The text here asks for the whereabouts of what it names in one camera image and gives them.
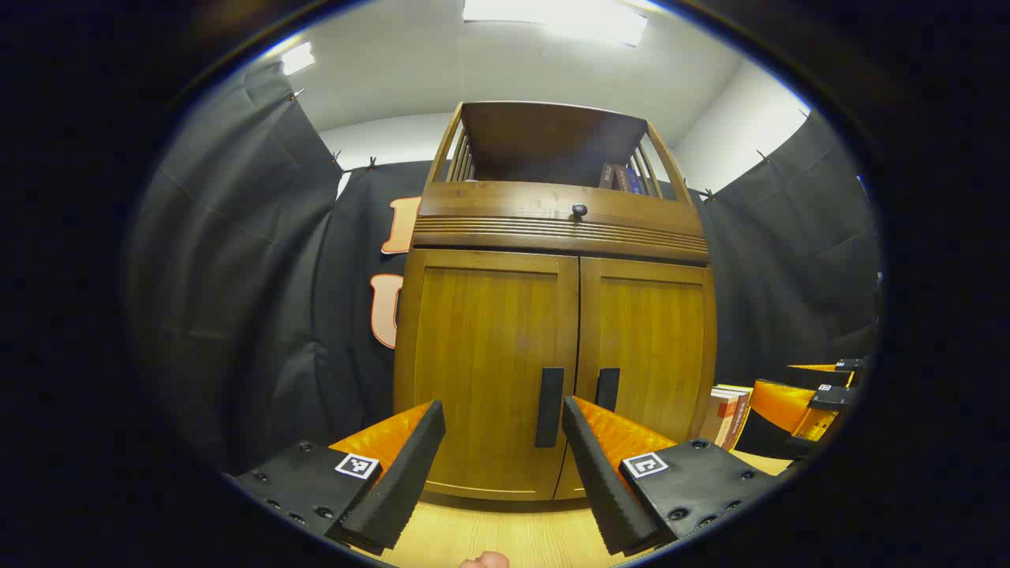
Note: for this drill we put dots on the beige book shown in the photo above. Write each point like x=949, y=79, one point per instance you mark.
x=714, y=418

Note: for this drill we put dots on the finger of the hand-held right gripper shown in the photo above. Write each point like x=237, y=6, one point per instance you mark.
x=769, y=442
x=848, y=366

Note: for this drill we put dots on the dark red book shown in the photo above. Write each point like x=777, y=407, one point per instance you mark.
x=607, y=175

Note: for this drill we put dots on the wooden shoe cabinet door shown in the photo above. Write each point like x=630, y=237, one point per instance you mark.
x=655, y=339
x=481, y=339

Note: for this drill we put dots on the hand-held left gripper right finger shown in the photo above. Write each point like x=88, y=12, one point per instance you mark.
x=600, y=489

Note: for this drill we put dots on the wooden drawer with black knob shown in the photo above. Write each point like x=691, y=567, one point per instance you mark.
x=505, y=209

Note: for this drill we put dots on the brown book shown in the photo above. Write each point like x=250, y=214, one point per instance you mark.
x=739, y=422

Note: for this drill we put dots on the wooden double-door shoe cabinet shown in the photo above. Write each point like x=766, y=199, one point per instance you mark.
x=544, y=142

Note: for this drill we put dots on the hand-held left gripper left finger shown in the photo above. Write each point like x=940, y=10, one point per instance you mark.
x=402, y=489

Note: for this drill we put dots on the ceiling light panel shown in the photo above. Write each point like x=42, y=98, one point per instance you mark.
x=568, y=20
x=297, y=59

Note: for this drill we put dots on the blue book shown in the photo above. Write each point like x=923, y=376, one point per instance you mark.
x=636, y=181

